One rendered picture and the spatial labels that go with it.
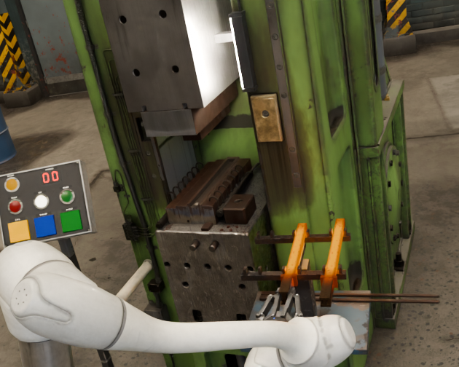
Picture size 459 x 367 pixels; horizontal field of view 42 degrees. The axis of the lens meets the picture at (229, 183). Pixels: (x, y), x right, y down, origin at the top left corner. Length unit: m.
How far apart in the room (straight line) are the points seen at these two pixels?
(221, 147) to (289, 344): 1.46
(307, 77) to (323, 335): 0.97
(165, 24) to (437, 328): 1.91
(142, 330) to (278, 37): 1.16
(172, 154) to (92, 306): 1.44
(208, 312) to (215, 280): 0.17
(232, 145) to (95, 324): 1.63
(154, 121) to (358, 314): 0.95
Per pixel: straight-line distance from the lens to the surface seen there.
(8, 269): 1.20
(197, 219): 2.22
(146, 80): 2.07
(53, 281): 1.06
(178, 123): 2.07
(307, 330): 1.32
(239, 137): 2.56
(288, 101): 2.05
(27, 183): 2.38
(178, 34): 1.97
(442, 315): 3.12
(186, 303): 2.41
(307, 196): 2.19
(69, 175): 2.33
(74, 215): 2.31
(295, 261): 1.81
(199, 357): 2.59
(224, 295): 2.30
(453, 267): 3.45
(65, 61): 8.89
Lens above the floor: 1.94
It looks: 24 degrees down
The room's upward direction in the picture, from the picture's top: 12 degrees counter-clockwise
